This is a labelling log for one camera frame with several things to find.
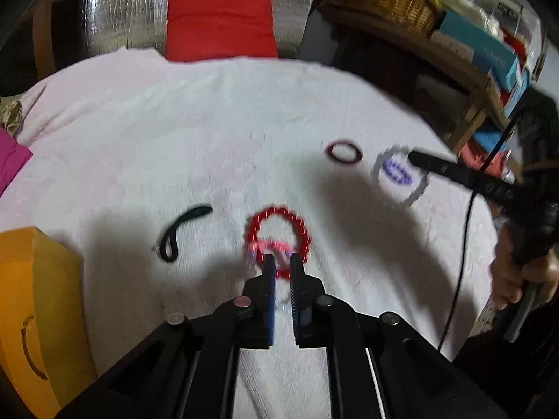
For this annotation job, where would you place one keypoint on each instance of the wicker basket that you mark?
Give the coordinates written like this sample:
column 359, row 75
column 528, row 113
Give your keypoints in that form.
column 401, row 0

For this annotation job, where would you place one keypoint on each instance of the wooden shelf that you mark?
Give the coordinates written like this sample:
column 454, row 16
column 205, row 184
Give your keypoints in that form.
column 471, row 109

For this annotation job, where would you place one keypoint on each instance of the orange box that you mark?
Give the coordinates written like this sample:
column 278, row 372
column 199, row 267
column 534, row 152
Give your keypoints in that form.
column 39, row 279

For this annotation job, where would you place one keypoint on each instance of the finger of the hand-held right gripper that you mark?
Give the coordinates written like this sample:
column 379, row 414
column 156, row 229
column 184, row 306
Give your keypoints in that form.
column 458, row 173

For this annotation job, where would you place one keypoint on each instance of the red cushion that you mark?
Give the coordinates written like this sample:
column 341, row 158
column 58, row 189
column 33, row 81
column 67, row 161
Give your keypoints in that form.
column 218, row 26

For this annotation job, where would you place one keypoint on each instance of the person's right hand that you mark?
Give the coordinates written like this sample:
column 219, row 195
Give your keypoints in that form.
column 506, row 270

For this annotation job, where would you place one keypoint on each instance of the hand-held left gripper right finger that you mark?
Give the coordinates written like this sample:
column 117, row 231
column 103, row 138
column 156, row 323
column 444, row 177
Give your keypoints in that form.
column 297, row 301

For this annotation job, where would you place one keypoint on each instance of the teal cardboard box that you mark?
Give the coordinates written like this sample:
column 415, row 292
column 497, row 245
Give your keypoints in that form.
column 476, row 43

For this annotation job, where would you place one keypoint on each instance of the floral cloth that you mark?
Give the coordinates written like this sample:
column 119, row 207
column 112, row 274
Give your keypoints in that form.
column 11, row 115

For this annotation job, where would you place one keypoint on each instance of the red cloth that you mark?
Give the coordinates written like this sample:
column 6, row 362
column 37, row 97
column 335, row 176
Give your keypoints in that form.
column 480, row 159

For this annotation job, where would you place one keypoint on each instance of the magenta pillow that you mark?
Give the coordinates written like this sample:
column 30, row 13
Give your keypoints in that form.
column 11, row 161

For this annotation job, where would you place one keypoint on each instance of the white blanket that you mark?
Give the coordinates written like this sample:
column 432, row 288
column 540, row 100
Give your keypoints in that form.
column 174, row 139

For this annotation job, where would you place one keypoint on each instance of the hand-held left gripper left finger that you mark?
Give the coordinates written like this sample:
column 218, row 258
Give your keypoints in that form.
column 270, row 301

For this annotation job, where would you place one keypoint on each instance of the silver foil mat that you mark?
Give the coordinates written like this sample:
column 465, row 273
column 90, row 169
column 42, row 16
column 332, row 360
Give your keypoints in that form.
column 122, row 8

